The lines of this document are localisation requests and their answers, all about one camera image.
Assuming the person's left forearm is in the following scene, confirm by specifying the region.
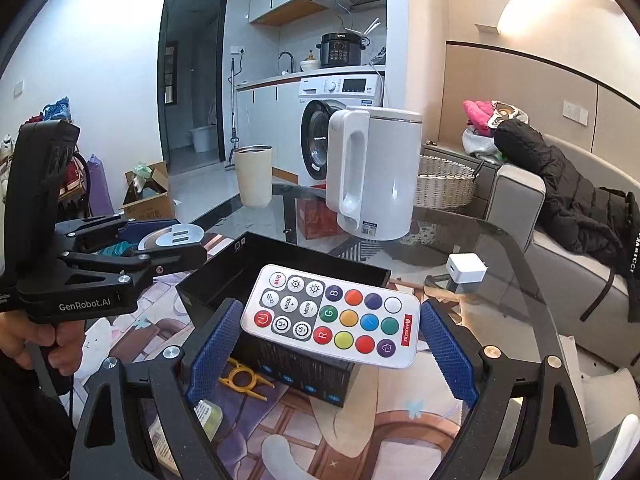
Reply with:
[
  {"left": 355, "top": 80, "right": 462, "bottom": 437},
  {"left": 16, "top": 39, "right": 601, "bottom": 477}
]
[{"left": 0, "top": 355, "right": 76, "bottom": 480}]

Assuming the purple bag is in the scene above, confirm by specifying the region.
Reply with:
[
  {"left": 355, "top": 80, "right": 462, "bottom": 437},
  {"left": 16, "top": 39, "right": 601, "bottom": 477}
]
[{"left": 86, "top": 155, "right": 115, "bottom": 218}]

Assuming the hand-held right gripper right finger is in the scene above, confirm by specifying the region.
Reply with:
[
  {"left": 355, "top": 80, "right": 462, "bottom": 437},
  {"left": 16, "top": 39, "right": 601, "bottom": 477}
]
[{"left": 419, "top": 300, "right": 596, "bottom": 480}]

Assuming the chair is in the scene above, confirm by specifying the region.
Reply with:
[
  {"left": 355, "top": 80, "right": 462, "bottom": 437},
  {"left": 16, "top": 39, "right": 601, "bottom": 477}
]
[{"left": 560, "top": 335, "right": 640, "bottom": 480}]

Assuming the patterned cloth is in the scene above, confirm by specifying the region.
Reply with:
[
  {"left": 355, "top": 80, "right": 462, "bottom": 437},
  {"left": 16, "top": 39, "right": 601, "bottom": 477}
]
[{"left": 490, "top": 101, "right": 530, "bottom": 127}]

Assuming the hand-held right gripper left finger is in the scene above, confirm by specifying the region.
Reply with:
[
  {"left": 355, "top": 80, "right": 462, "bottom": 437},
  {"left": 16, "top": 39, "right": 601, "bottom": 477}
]
[{"left": 70, "top": 297, "right": 245, "bottom": 480}]

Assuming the white bucket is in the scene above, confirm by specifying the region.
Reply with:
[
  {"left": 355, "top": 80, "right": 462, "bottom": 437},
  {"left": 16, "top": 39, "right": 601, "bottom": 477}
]
[{"left": 189, "top": 126, "right": 217, "bottom": 153}]

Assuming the grey sofa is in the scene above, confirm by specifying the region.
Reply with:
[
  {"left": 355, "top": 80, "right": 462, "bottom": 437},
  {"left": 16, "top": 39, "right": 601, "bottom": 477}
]
[{"left": 422, "top": 132, "right": 640, "bottom": 361}]

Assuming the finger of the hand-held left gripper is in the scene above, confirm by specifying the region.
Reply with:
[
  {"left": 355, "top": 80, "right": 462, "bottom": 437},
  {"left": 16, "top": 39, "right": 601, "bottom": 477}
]
[
  {"left": 60, "top": 243, "right": 207, "bottom": 285},
  {"left": 54, "top": 213, "right": 181, "bottom": 252}
]

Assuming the white washing machine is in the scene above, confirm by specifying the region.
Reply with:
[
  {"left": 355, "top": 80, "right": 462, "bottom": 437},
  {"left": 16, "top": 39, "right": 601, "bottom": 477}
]
[{"left": 298, "top": 74, "right": 386, "bottom": 183}]

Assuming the mop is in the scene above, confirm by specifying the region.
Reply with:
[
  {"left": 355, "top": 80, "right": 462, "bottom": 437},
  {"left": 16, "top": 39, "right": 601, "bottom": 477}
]
[{"left": 227, "top": 57, "right": 241, "bottom": 168}]

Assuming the white charger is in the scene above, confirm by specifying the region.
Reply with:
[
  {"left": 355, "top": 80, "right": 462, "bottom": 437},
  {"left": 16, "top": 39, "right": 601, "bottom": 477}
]
[{"left": 446, "top": 253, "right": 487, "bottom": 283}]

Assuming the black cardboard box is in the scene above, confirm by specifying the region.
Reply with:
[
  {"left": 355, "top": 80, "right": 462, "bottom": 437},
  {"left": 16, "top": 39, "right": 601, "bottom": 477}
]
[{"left": 176, "top": 231, "right": 392, "bottom": 407}]

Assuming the black pressure cooker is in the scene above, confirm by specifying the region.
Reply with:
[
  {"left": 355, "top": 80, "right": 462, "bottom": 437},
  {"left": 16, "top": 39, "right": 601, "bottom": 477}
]
[{"left": 320, "top": 32, "right": 368, "bottom": 68}]

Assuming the printed desk mat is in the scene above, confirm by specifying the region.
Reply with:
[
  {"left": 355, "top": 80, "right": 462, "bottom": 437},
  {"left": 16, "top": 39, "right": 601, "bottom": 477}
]
[{"left": 75, "top": 230, "right": 476, "bottom": 480}]

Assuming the red box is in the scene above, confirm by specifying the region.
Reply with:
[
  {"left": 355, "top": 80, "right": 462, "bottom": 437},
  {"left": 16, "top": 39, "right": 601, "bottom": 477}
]
[{"left": 295, "top": 197, "right": 341, "bottom": 240}]

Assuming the person's left hand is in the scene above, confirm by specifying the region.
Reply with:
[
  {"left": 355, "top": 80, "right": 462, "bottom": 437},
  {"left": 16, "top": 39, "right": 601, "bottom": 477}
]
[{"left": 0, "top": 317, "right": 84, "bottom": 397}]

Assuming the white remote control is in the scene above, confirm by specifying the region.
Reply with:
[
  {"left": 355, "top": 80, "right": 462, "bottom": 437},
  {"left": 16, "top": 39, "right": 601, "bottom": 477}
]
[{"left": 240, "top": 264, "right": 421, "bottom": 370}]

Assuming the white kitchen counter cabinet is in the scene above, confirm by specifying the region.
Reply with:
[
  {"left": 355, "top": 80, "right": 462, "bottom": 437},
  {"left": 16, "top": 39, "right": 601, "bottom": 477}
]
[{"left": 236, "top": 72, "right": 303, "bottom": 171}]

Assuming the white electric kettle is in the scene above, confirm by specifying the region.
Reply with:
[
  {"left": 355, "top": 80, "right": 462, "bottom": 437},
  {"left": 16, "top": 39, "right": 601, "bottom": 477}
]
[{"left": 326, "top": 106, "right": 423, "bottom": 242}]

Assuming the cream tall cup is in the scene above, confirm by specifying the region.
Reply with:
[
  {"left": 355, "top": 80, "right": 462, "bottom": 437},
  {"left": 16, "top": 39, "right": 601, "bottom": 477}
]
[{"left": 234, "top": 145, "right": 274, "bottom": 207}]

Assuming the brown cardboard box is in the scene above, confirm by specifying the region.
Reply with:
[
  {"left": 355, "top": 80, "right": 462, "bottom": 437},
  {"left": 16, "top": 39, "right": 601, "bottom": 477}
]
[{"left": 122, "top": 161, "right": 176, "bottom": 221}]

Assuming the black puffer jacket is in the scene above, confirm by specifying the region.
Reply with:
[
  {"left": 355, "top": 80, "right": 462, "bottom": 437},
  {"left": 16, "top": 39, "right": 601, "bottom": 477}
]
[{"left": 494, "top": 120, "right": 640, "bottom": 323}]

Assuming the pink cloth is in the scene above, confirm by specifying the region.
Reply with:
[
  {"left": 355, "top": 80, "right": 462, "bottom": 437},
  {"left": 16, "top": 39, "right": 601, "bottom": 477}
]
[{"left": 462, "top": 100, "right": 501, "bottom": 136}]

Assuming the wicker basket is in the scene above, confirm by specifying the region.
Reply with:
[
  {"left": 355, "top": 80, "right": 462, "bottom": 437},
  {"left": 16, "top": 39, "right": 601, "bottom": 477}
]
[{"left": 415, "top": 155, "right": 478, "bottom": 212}]

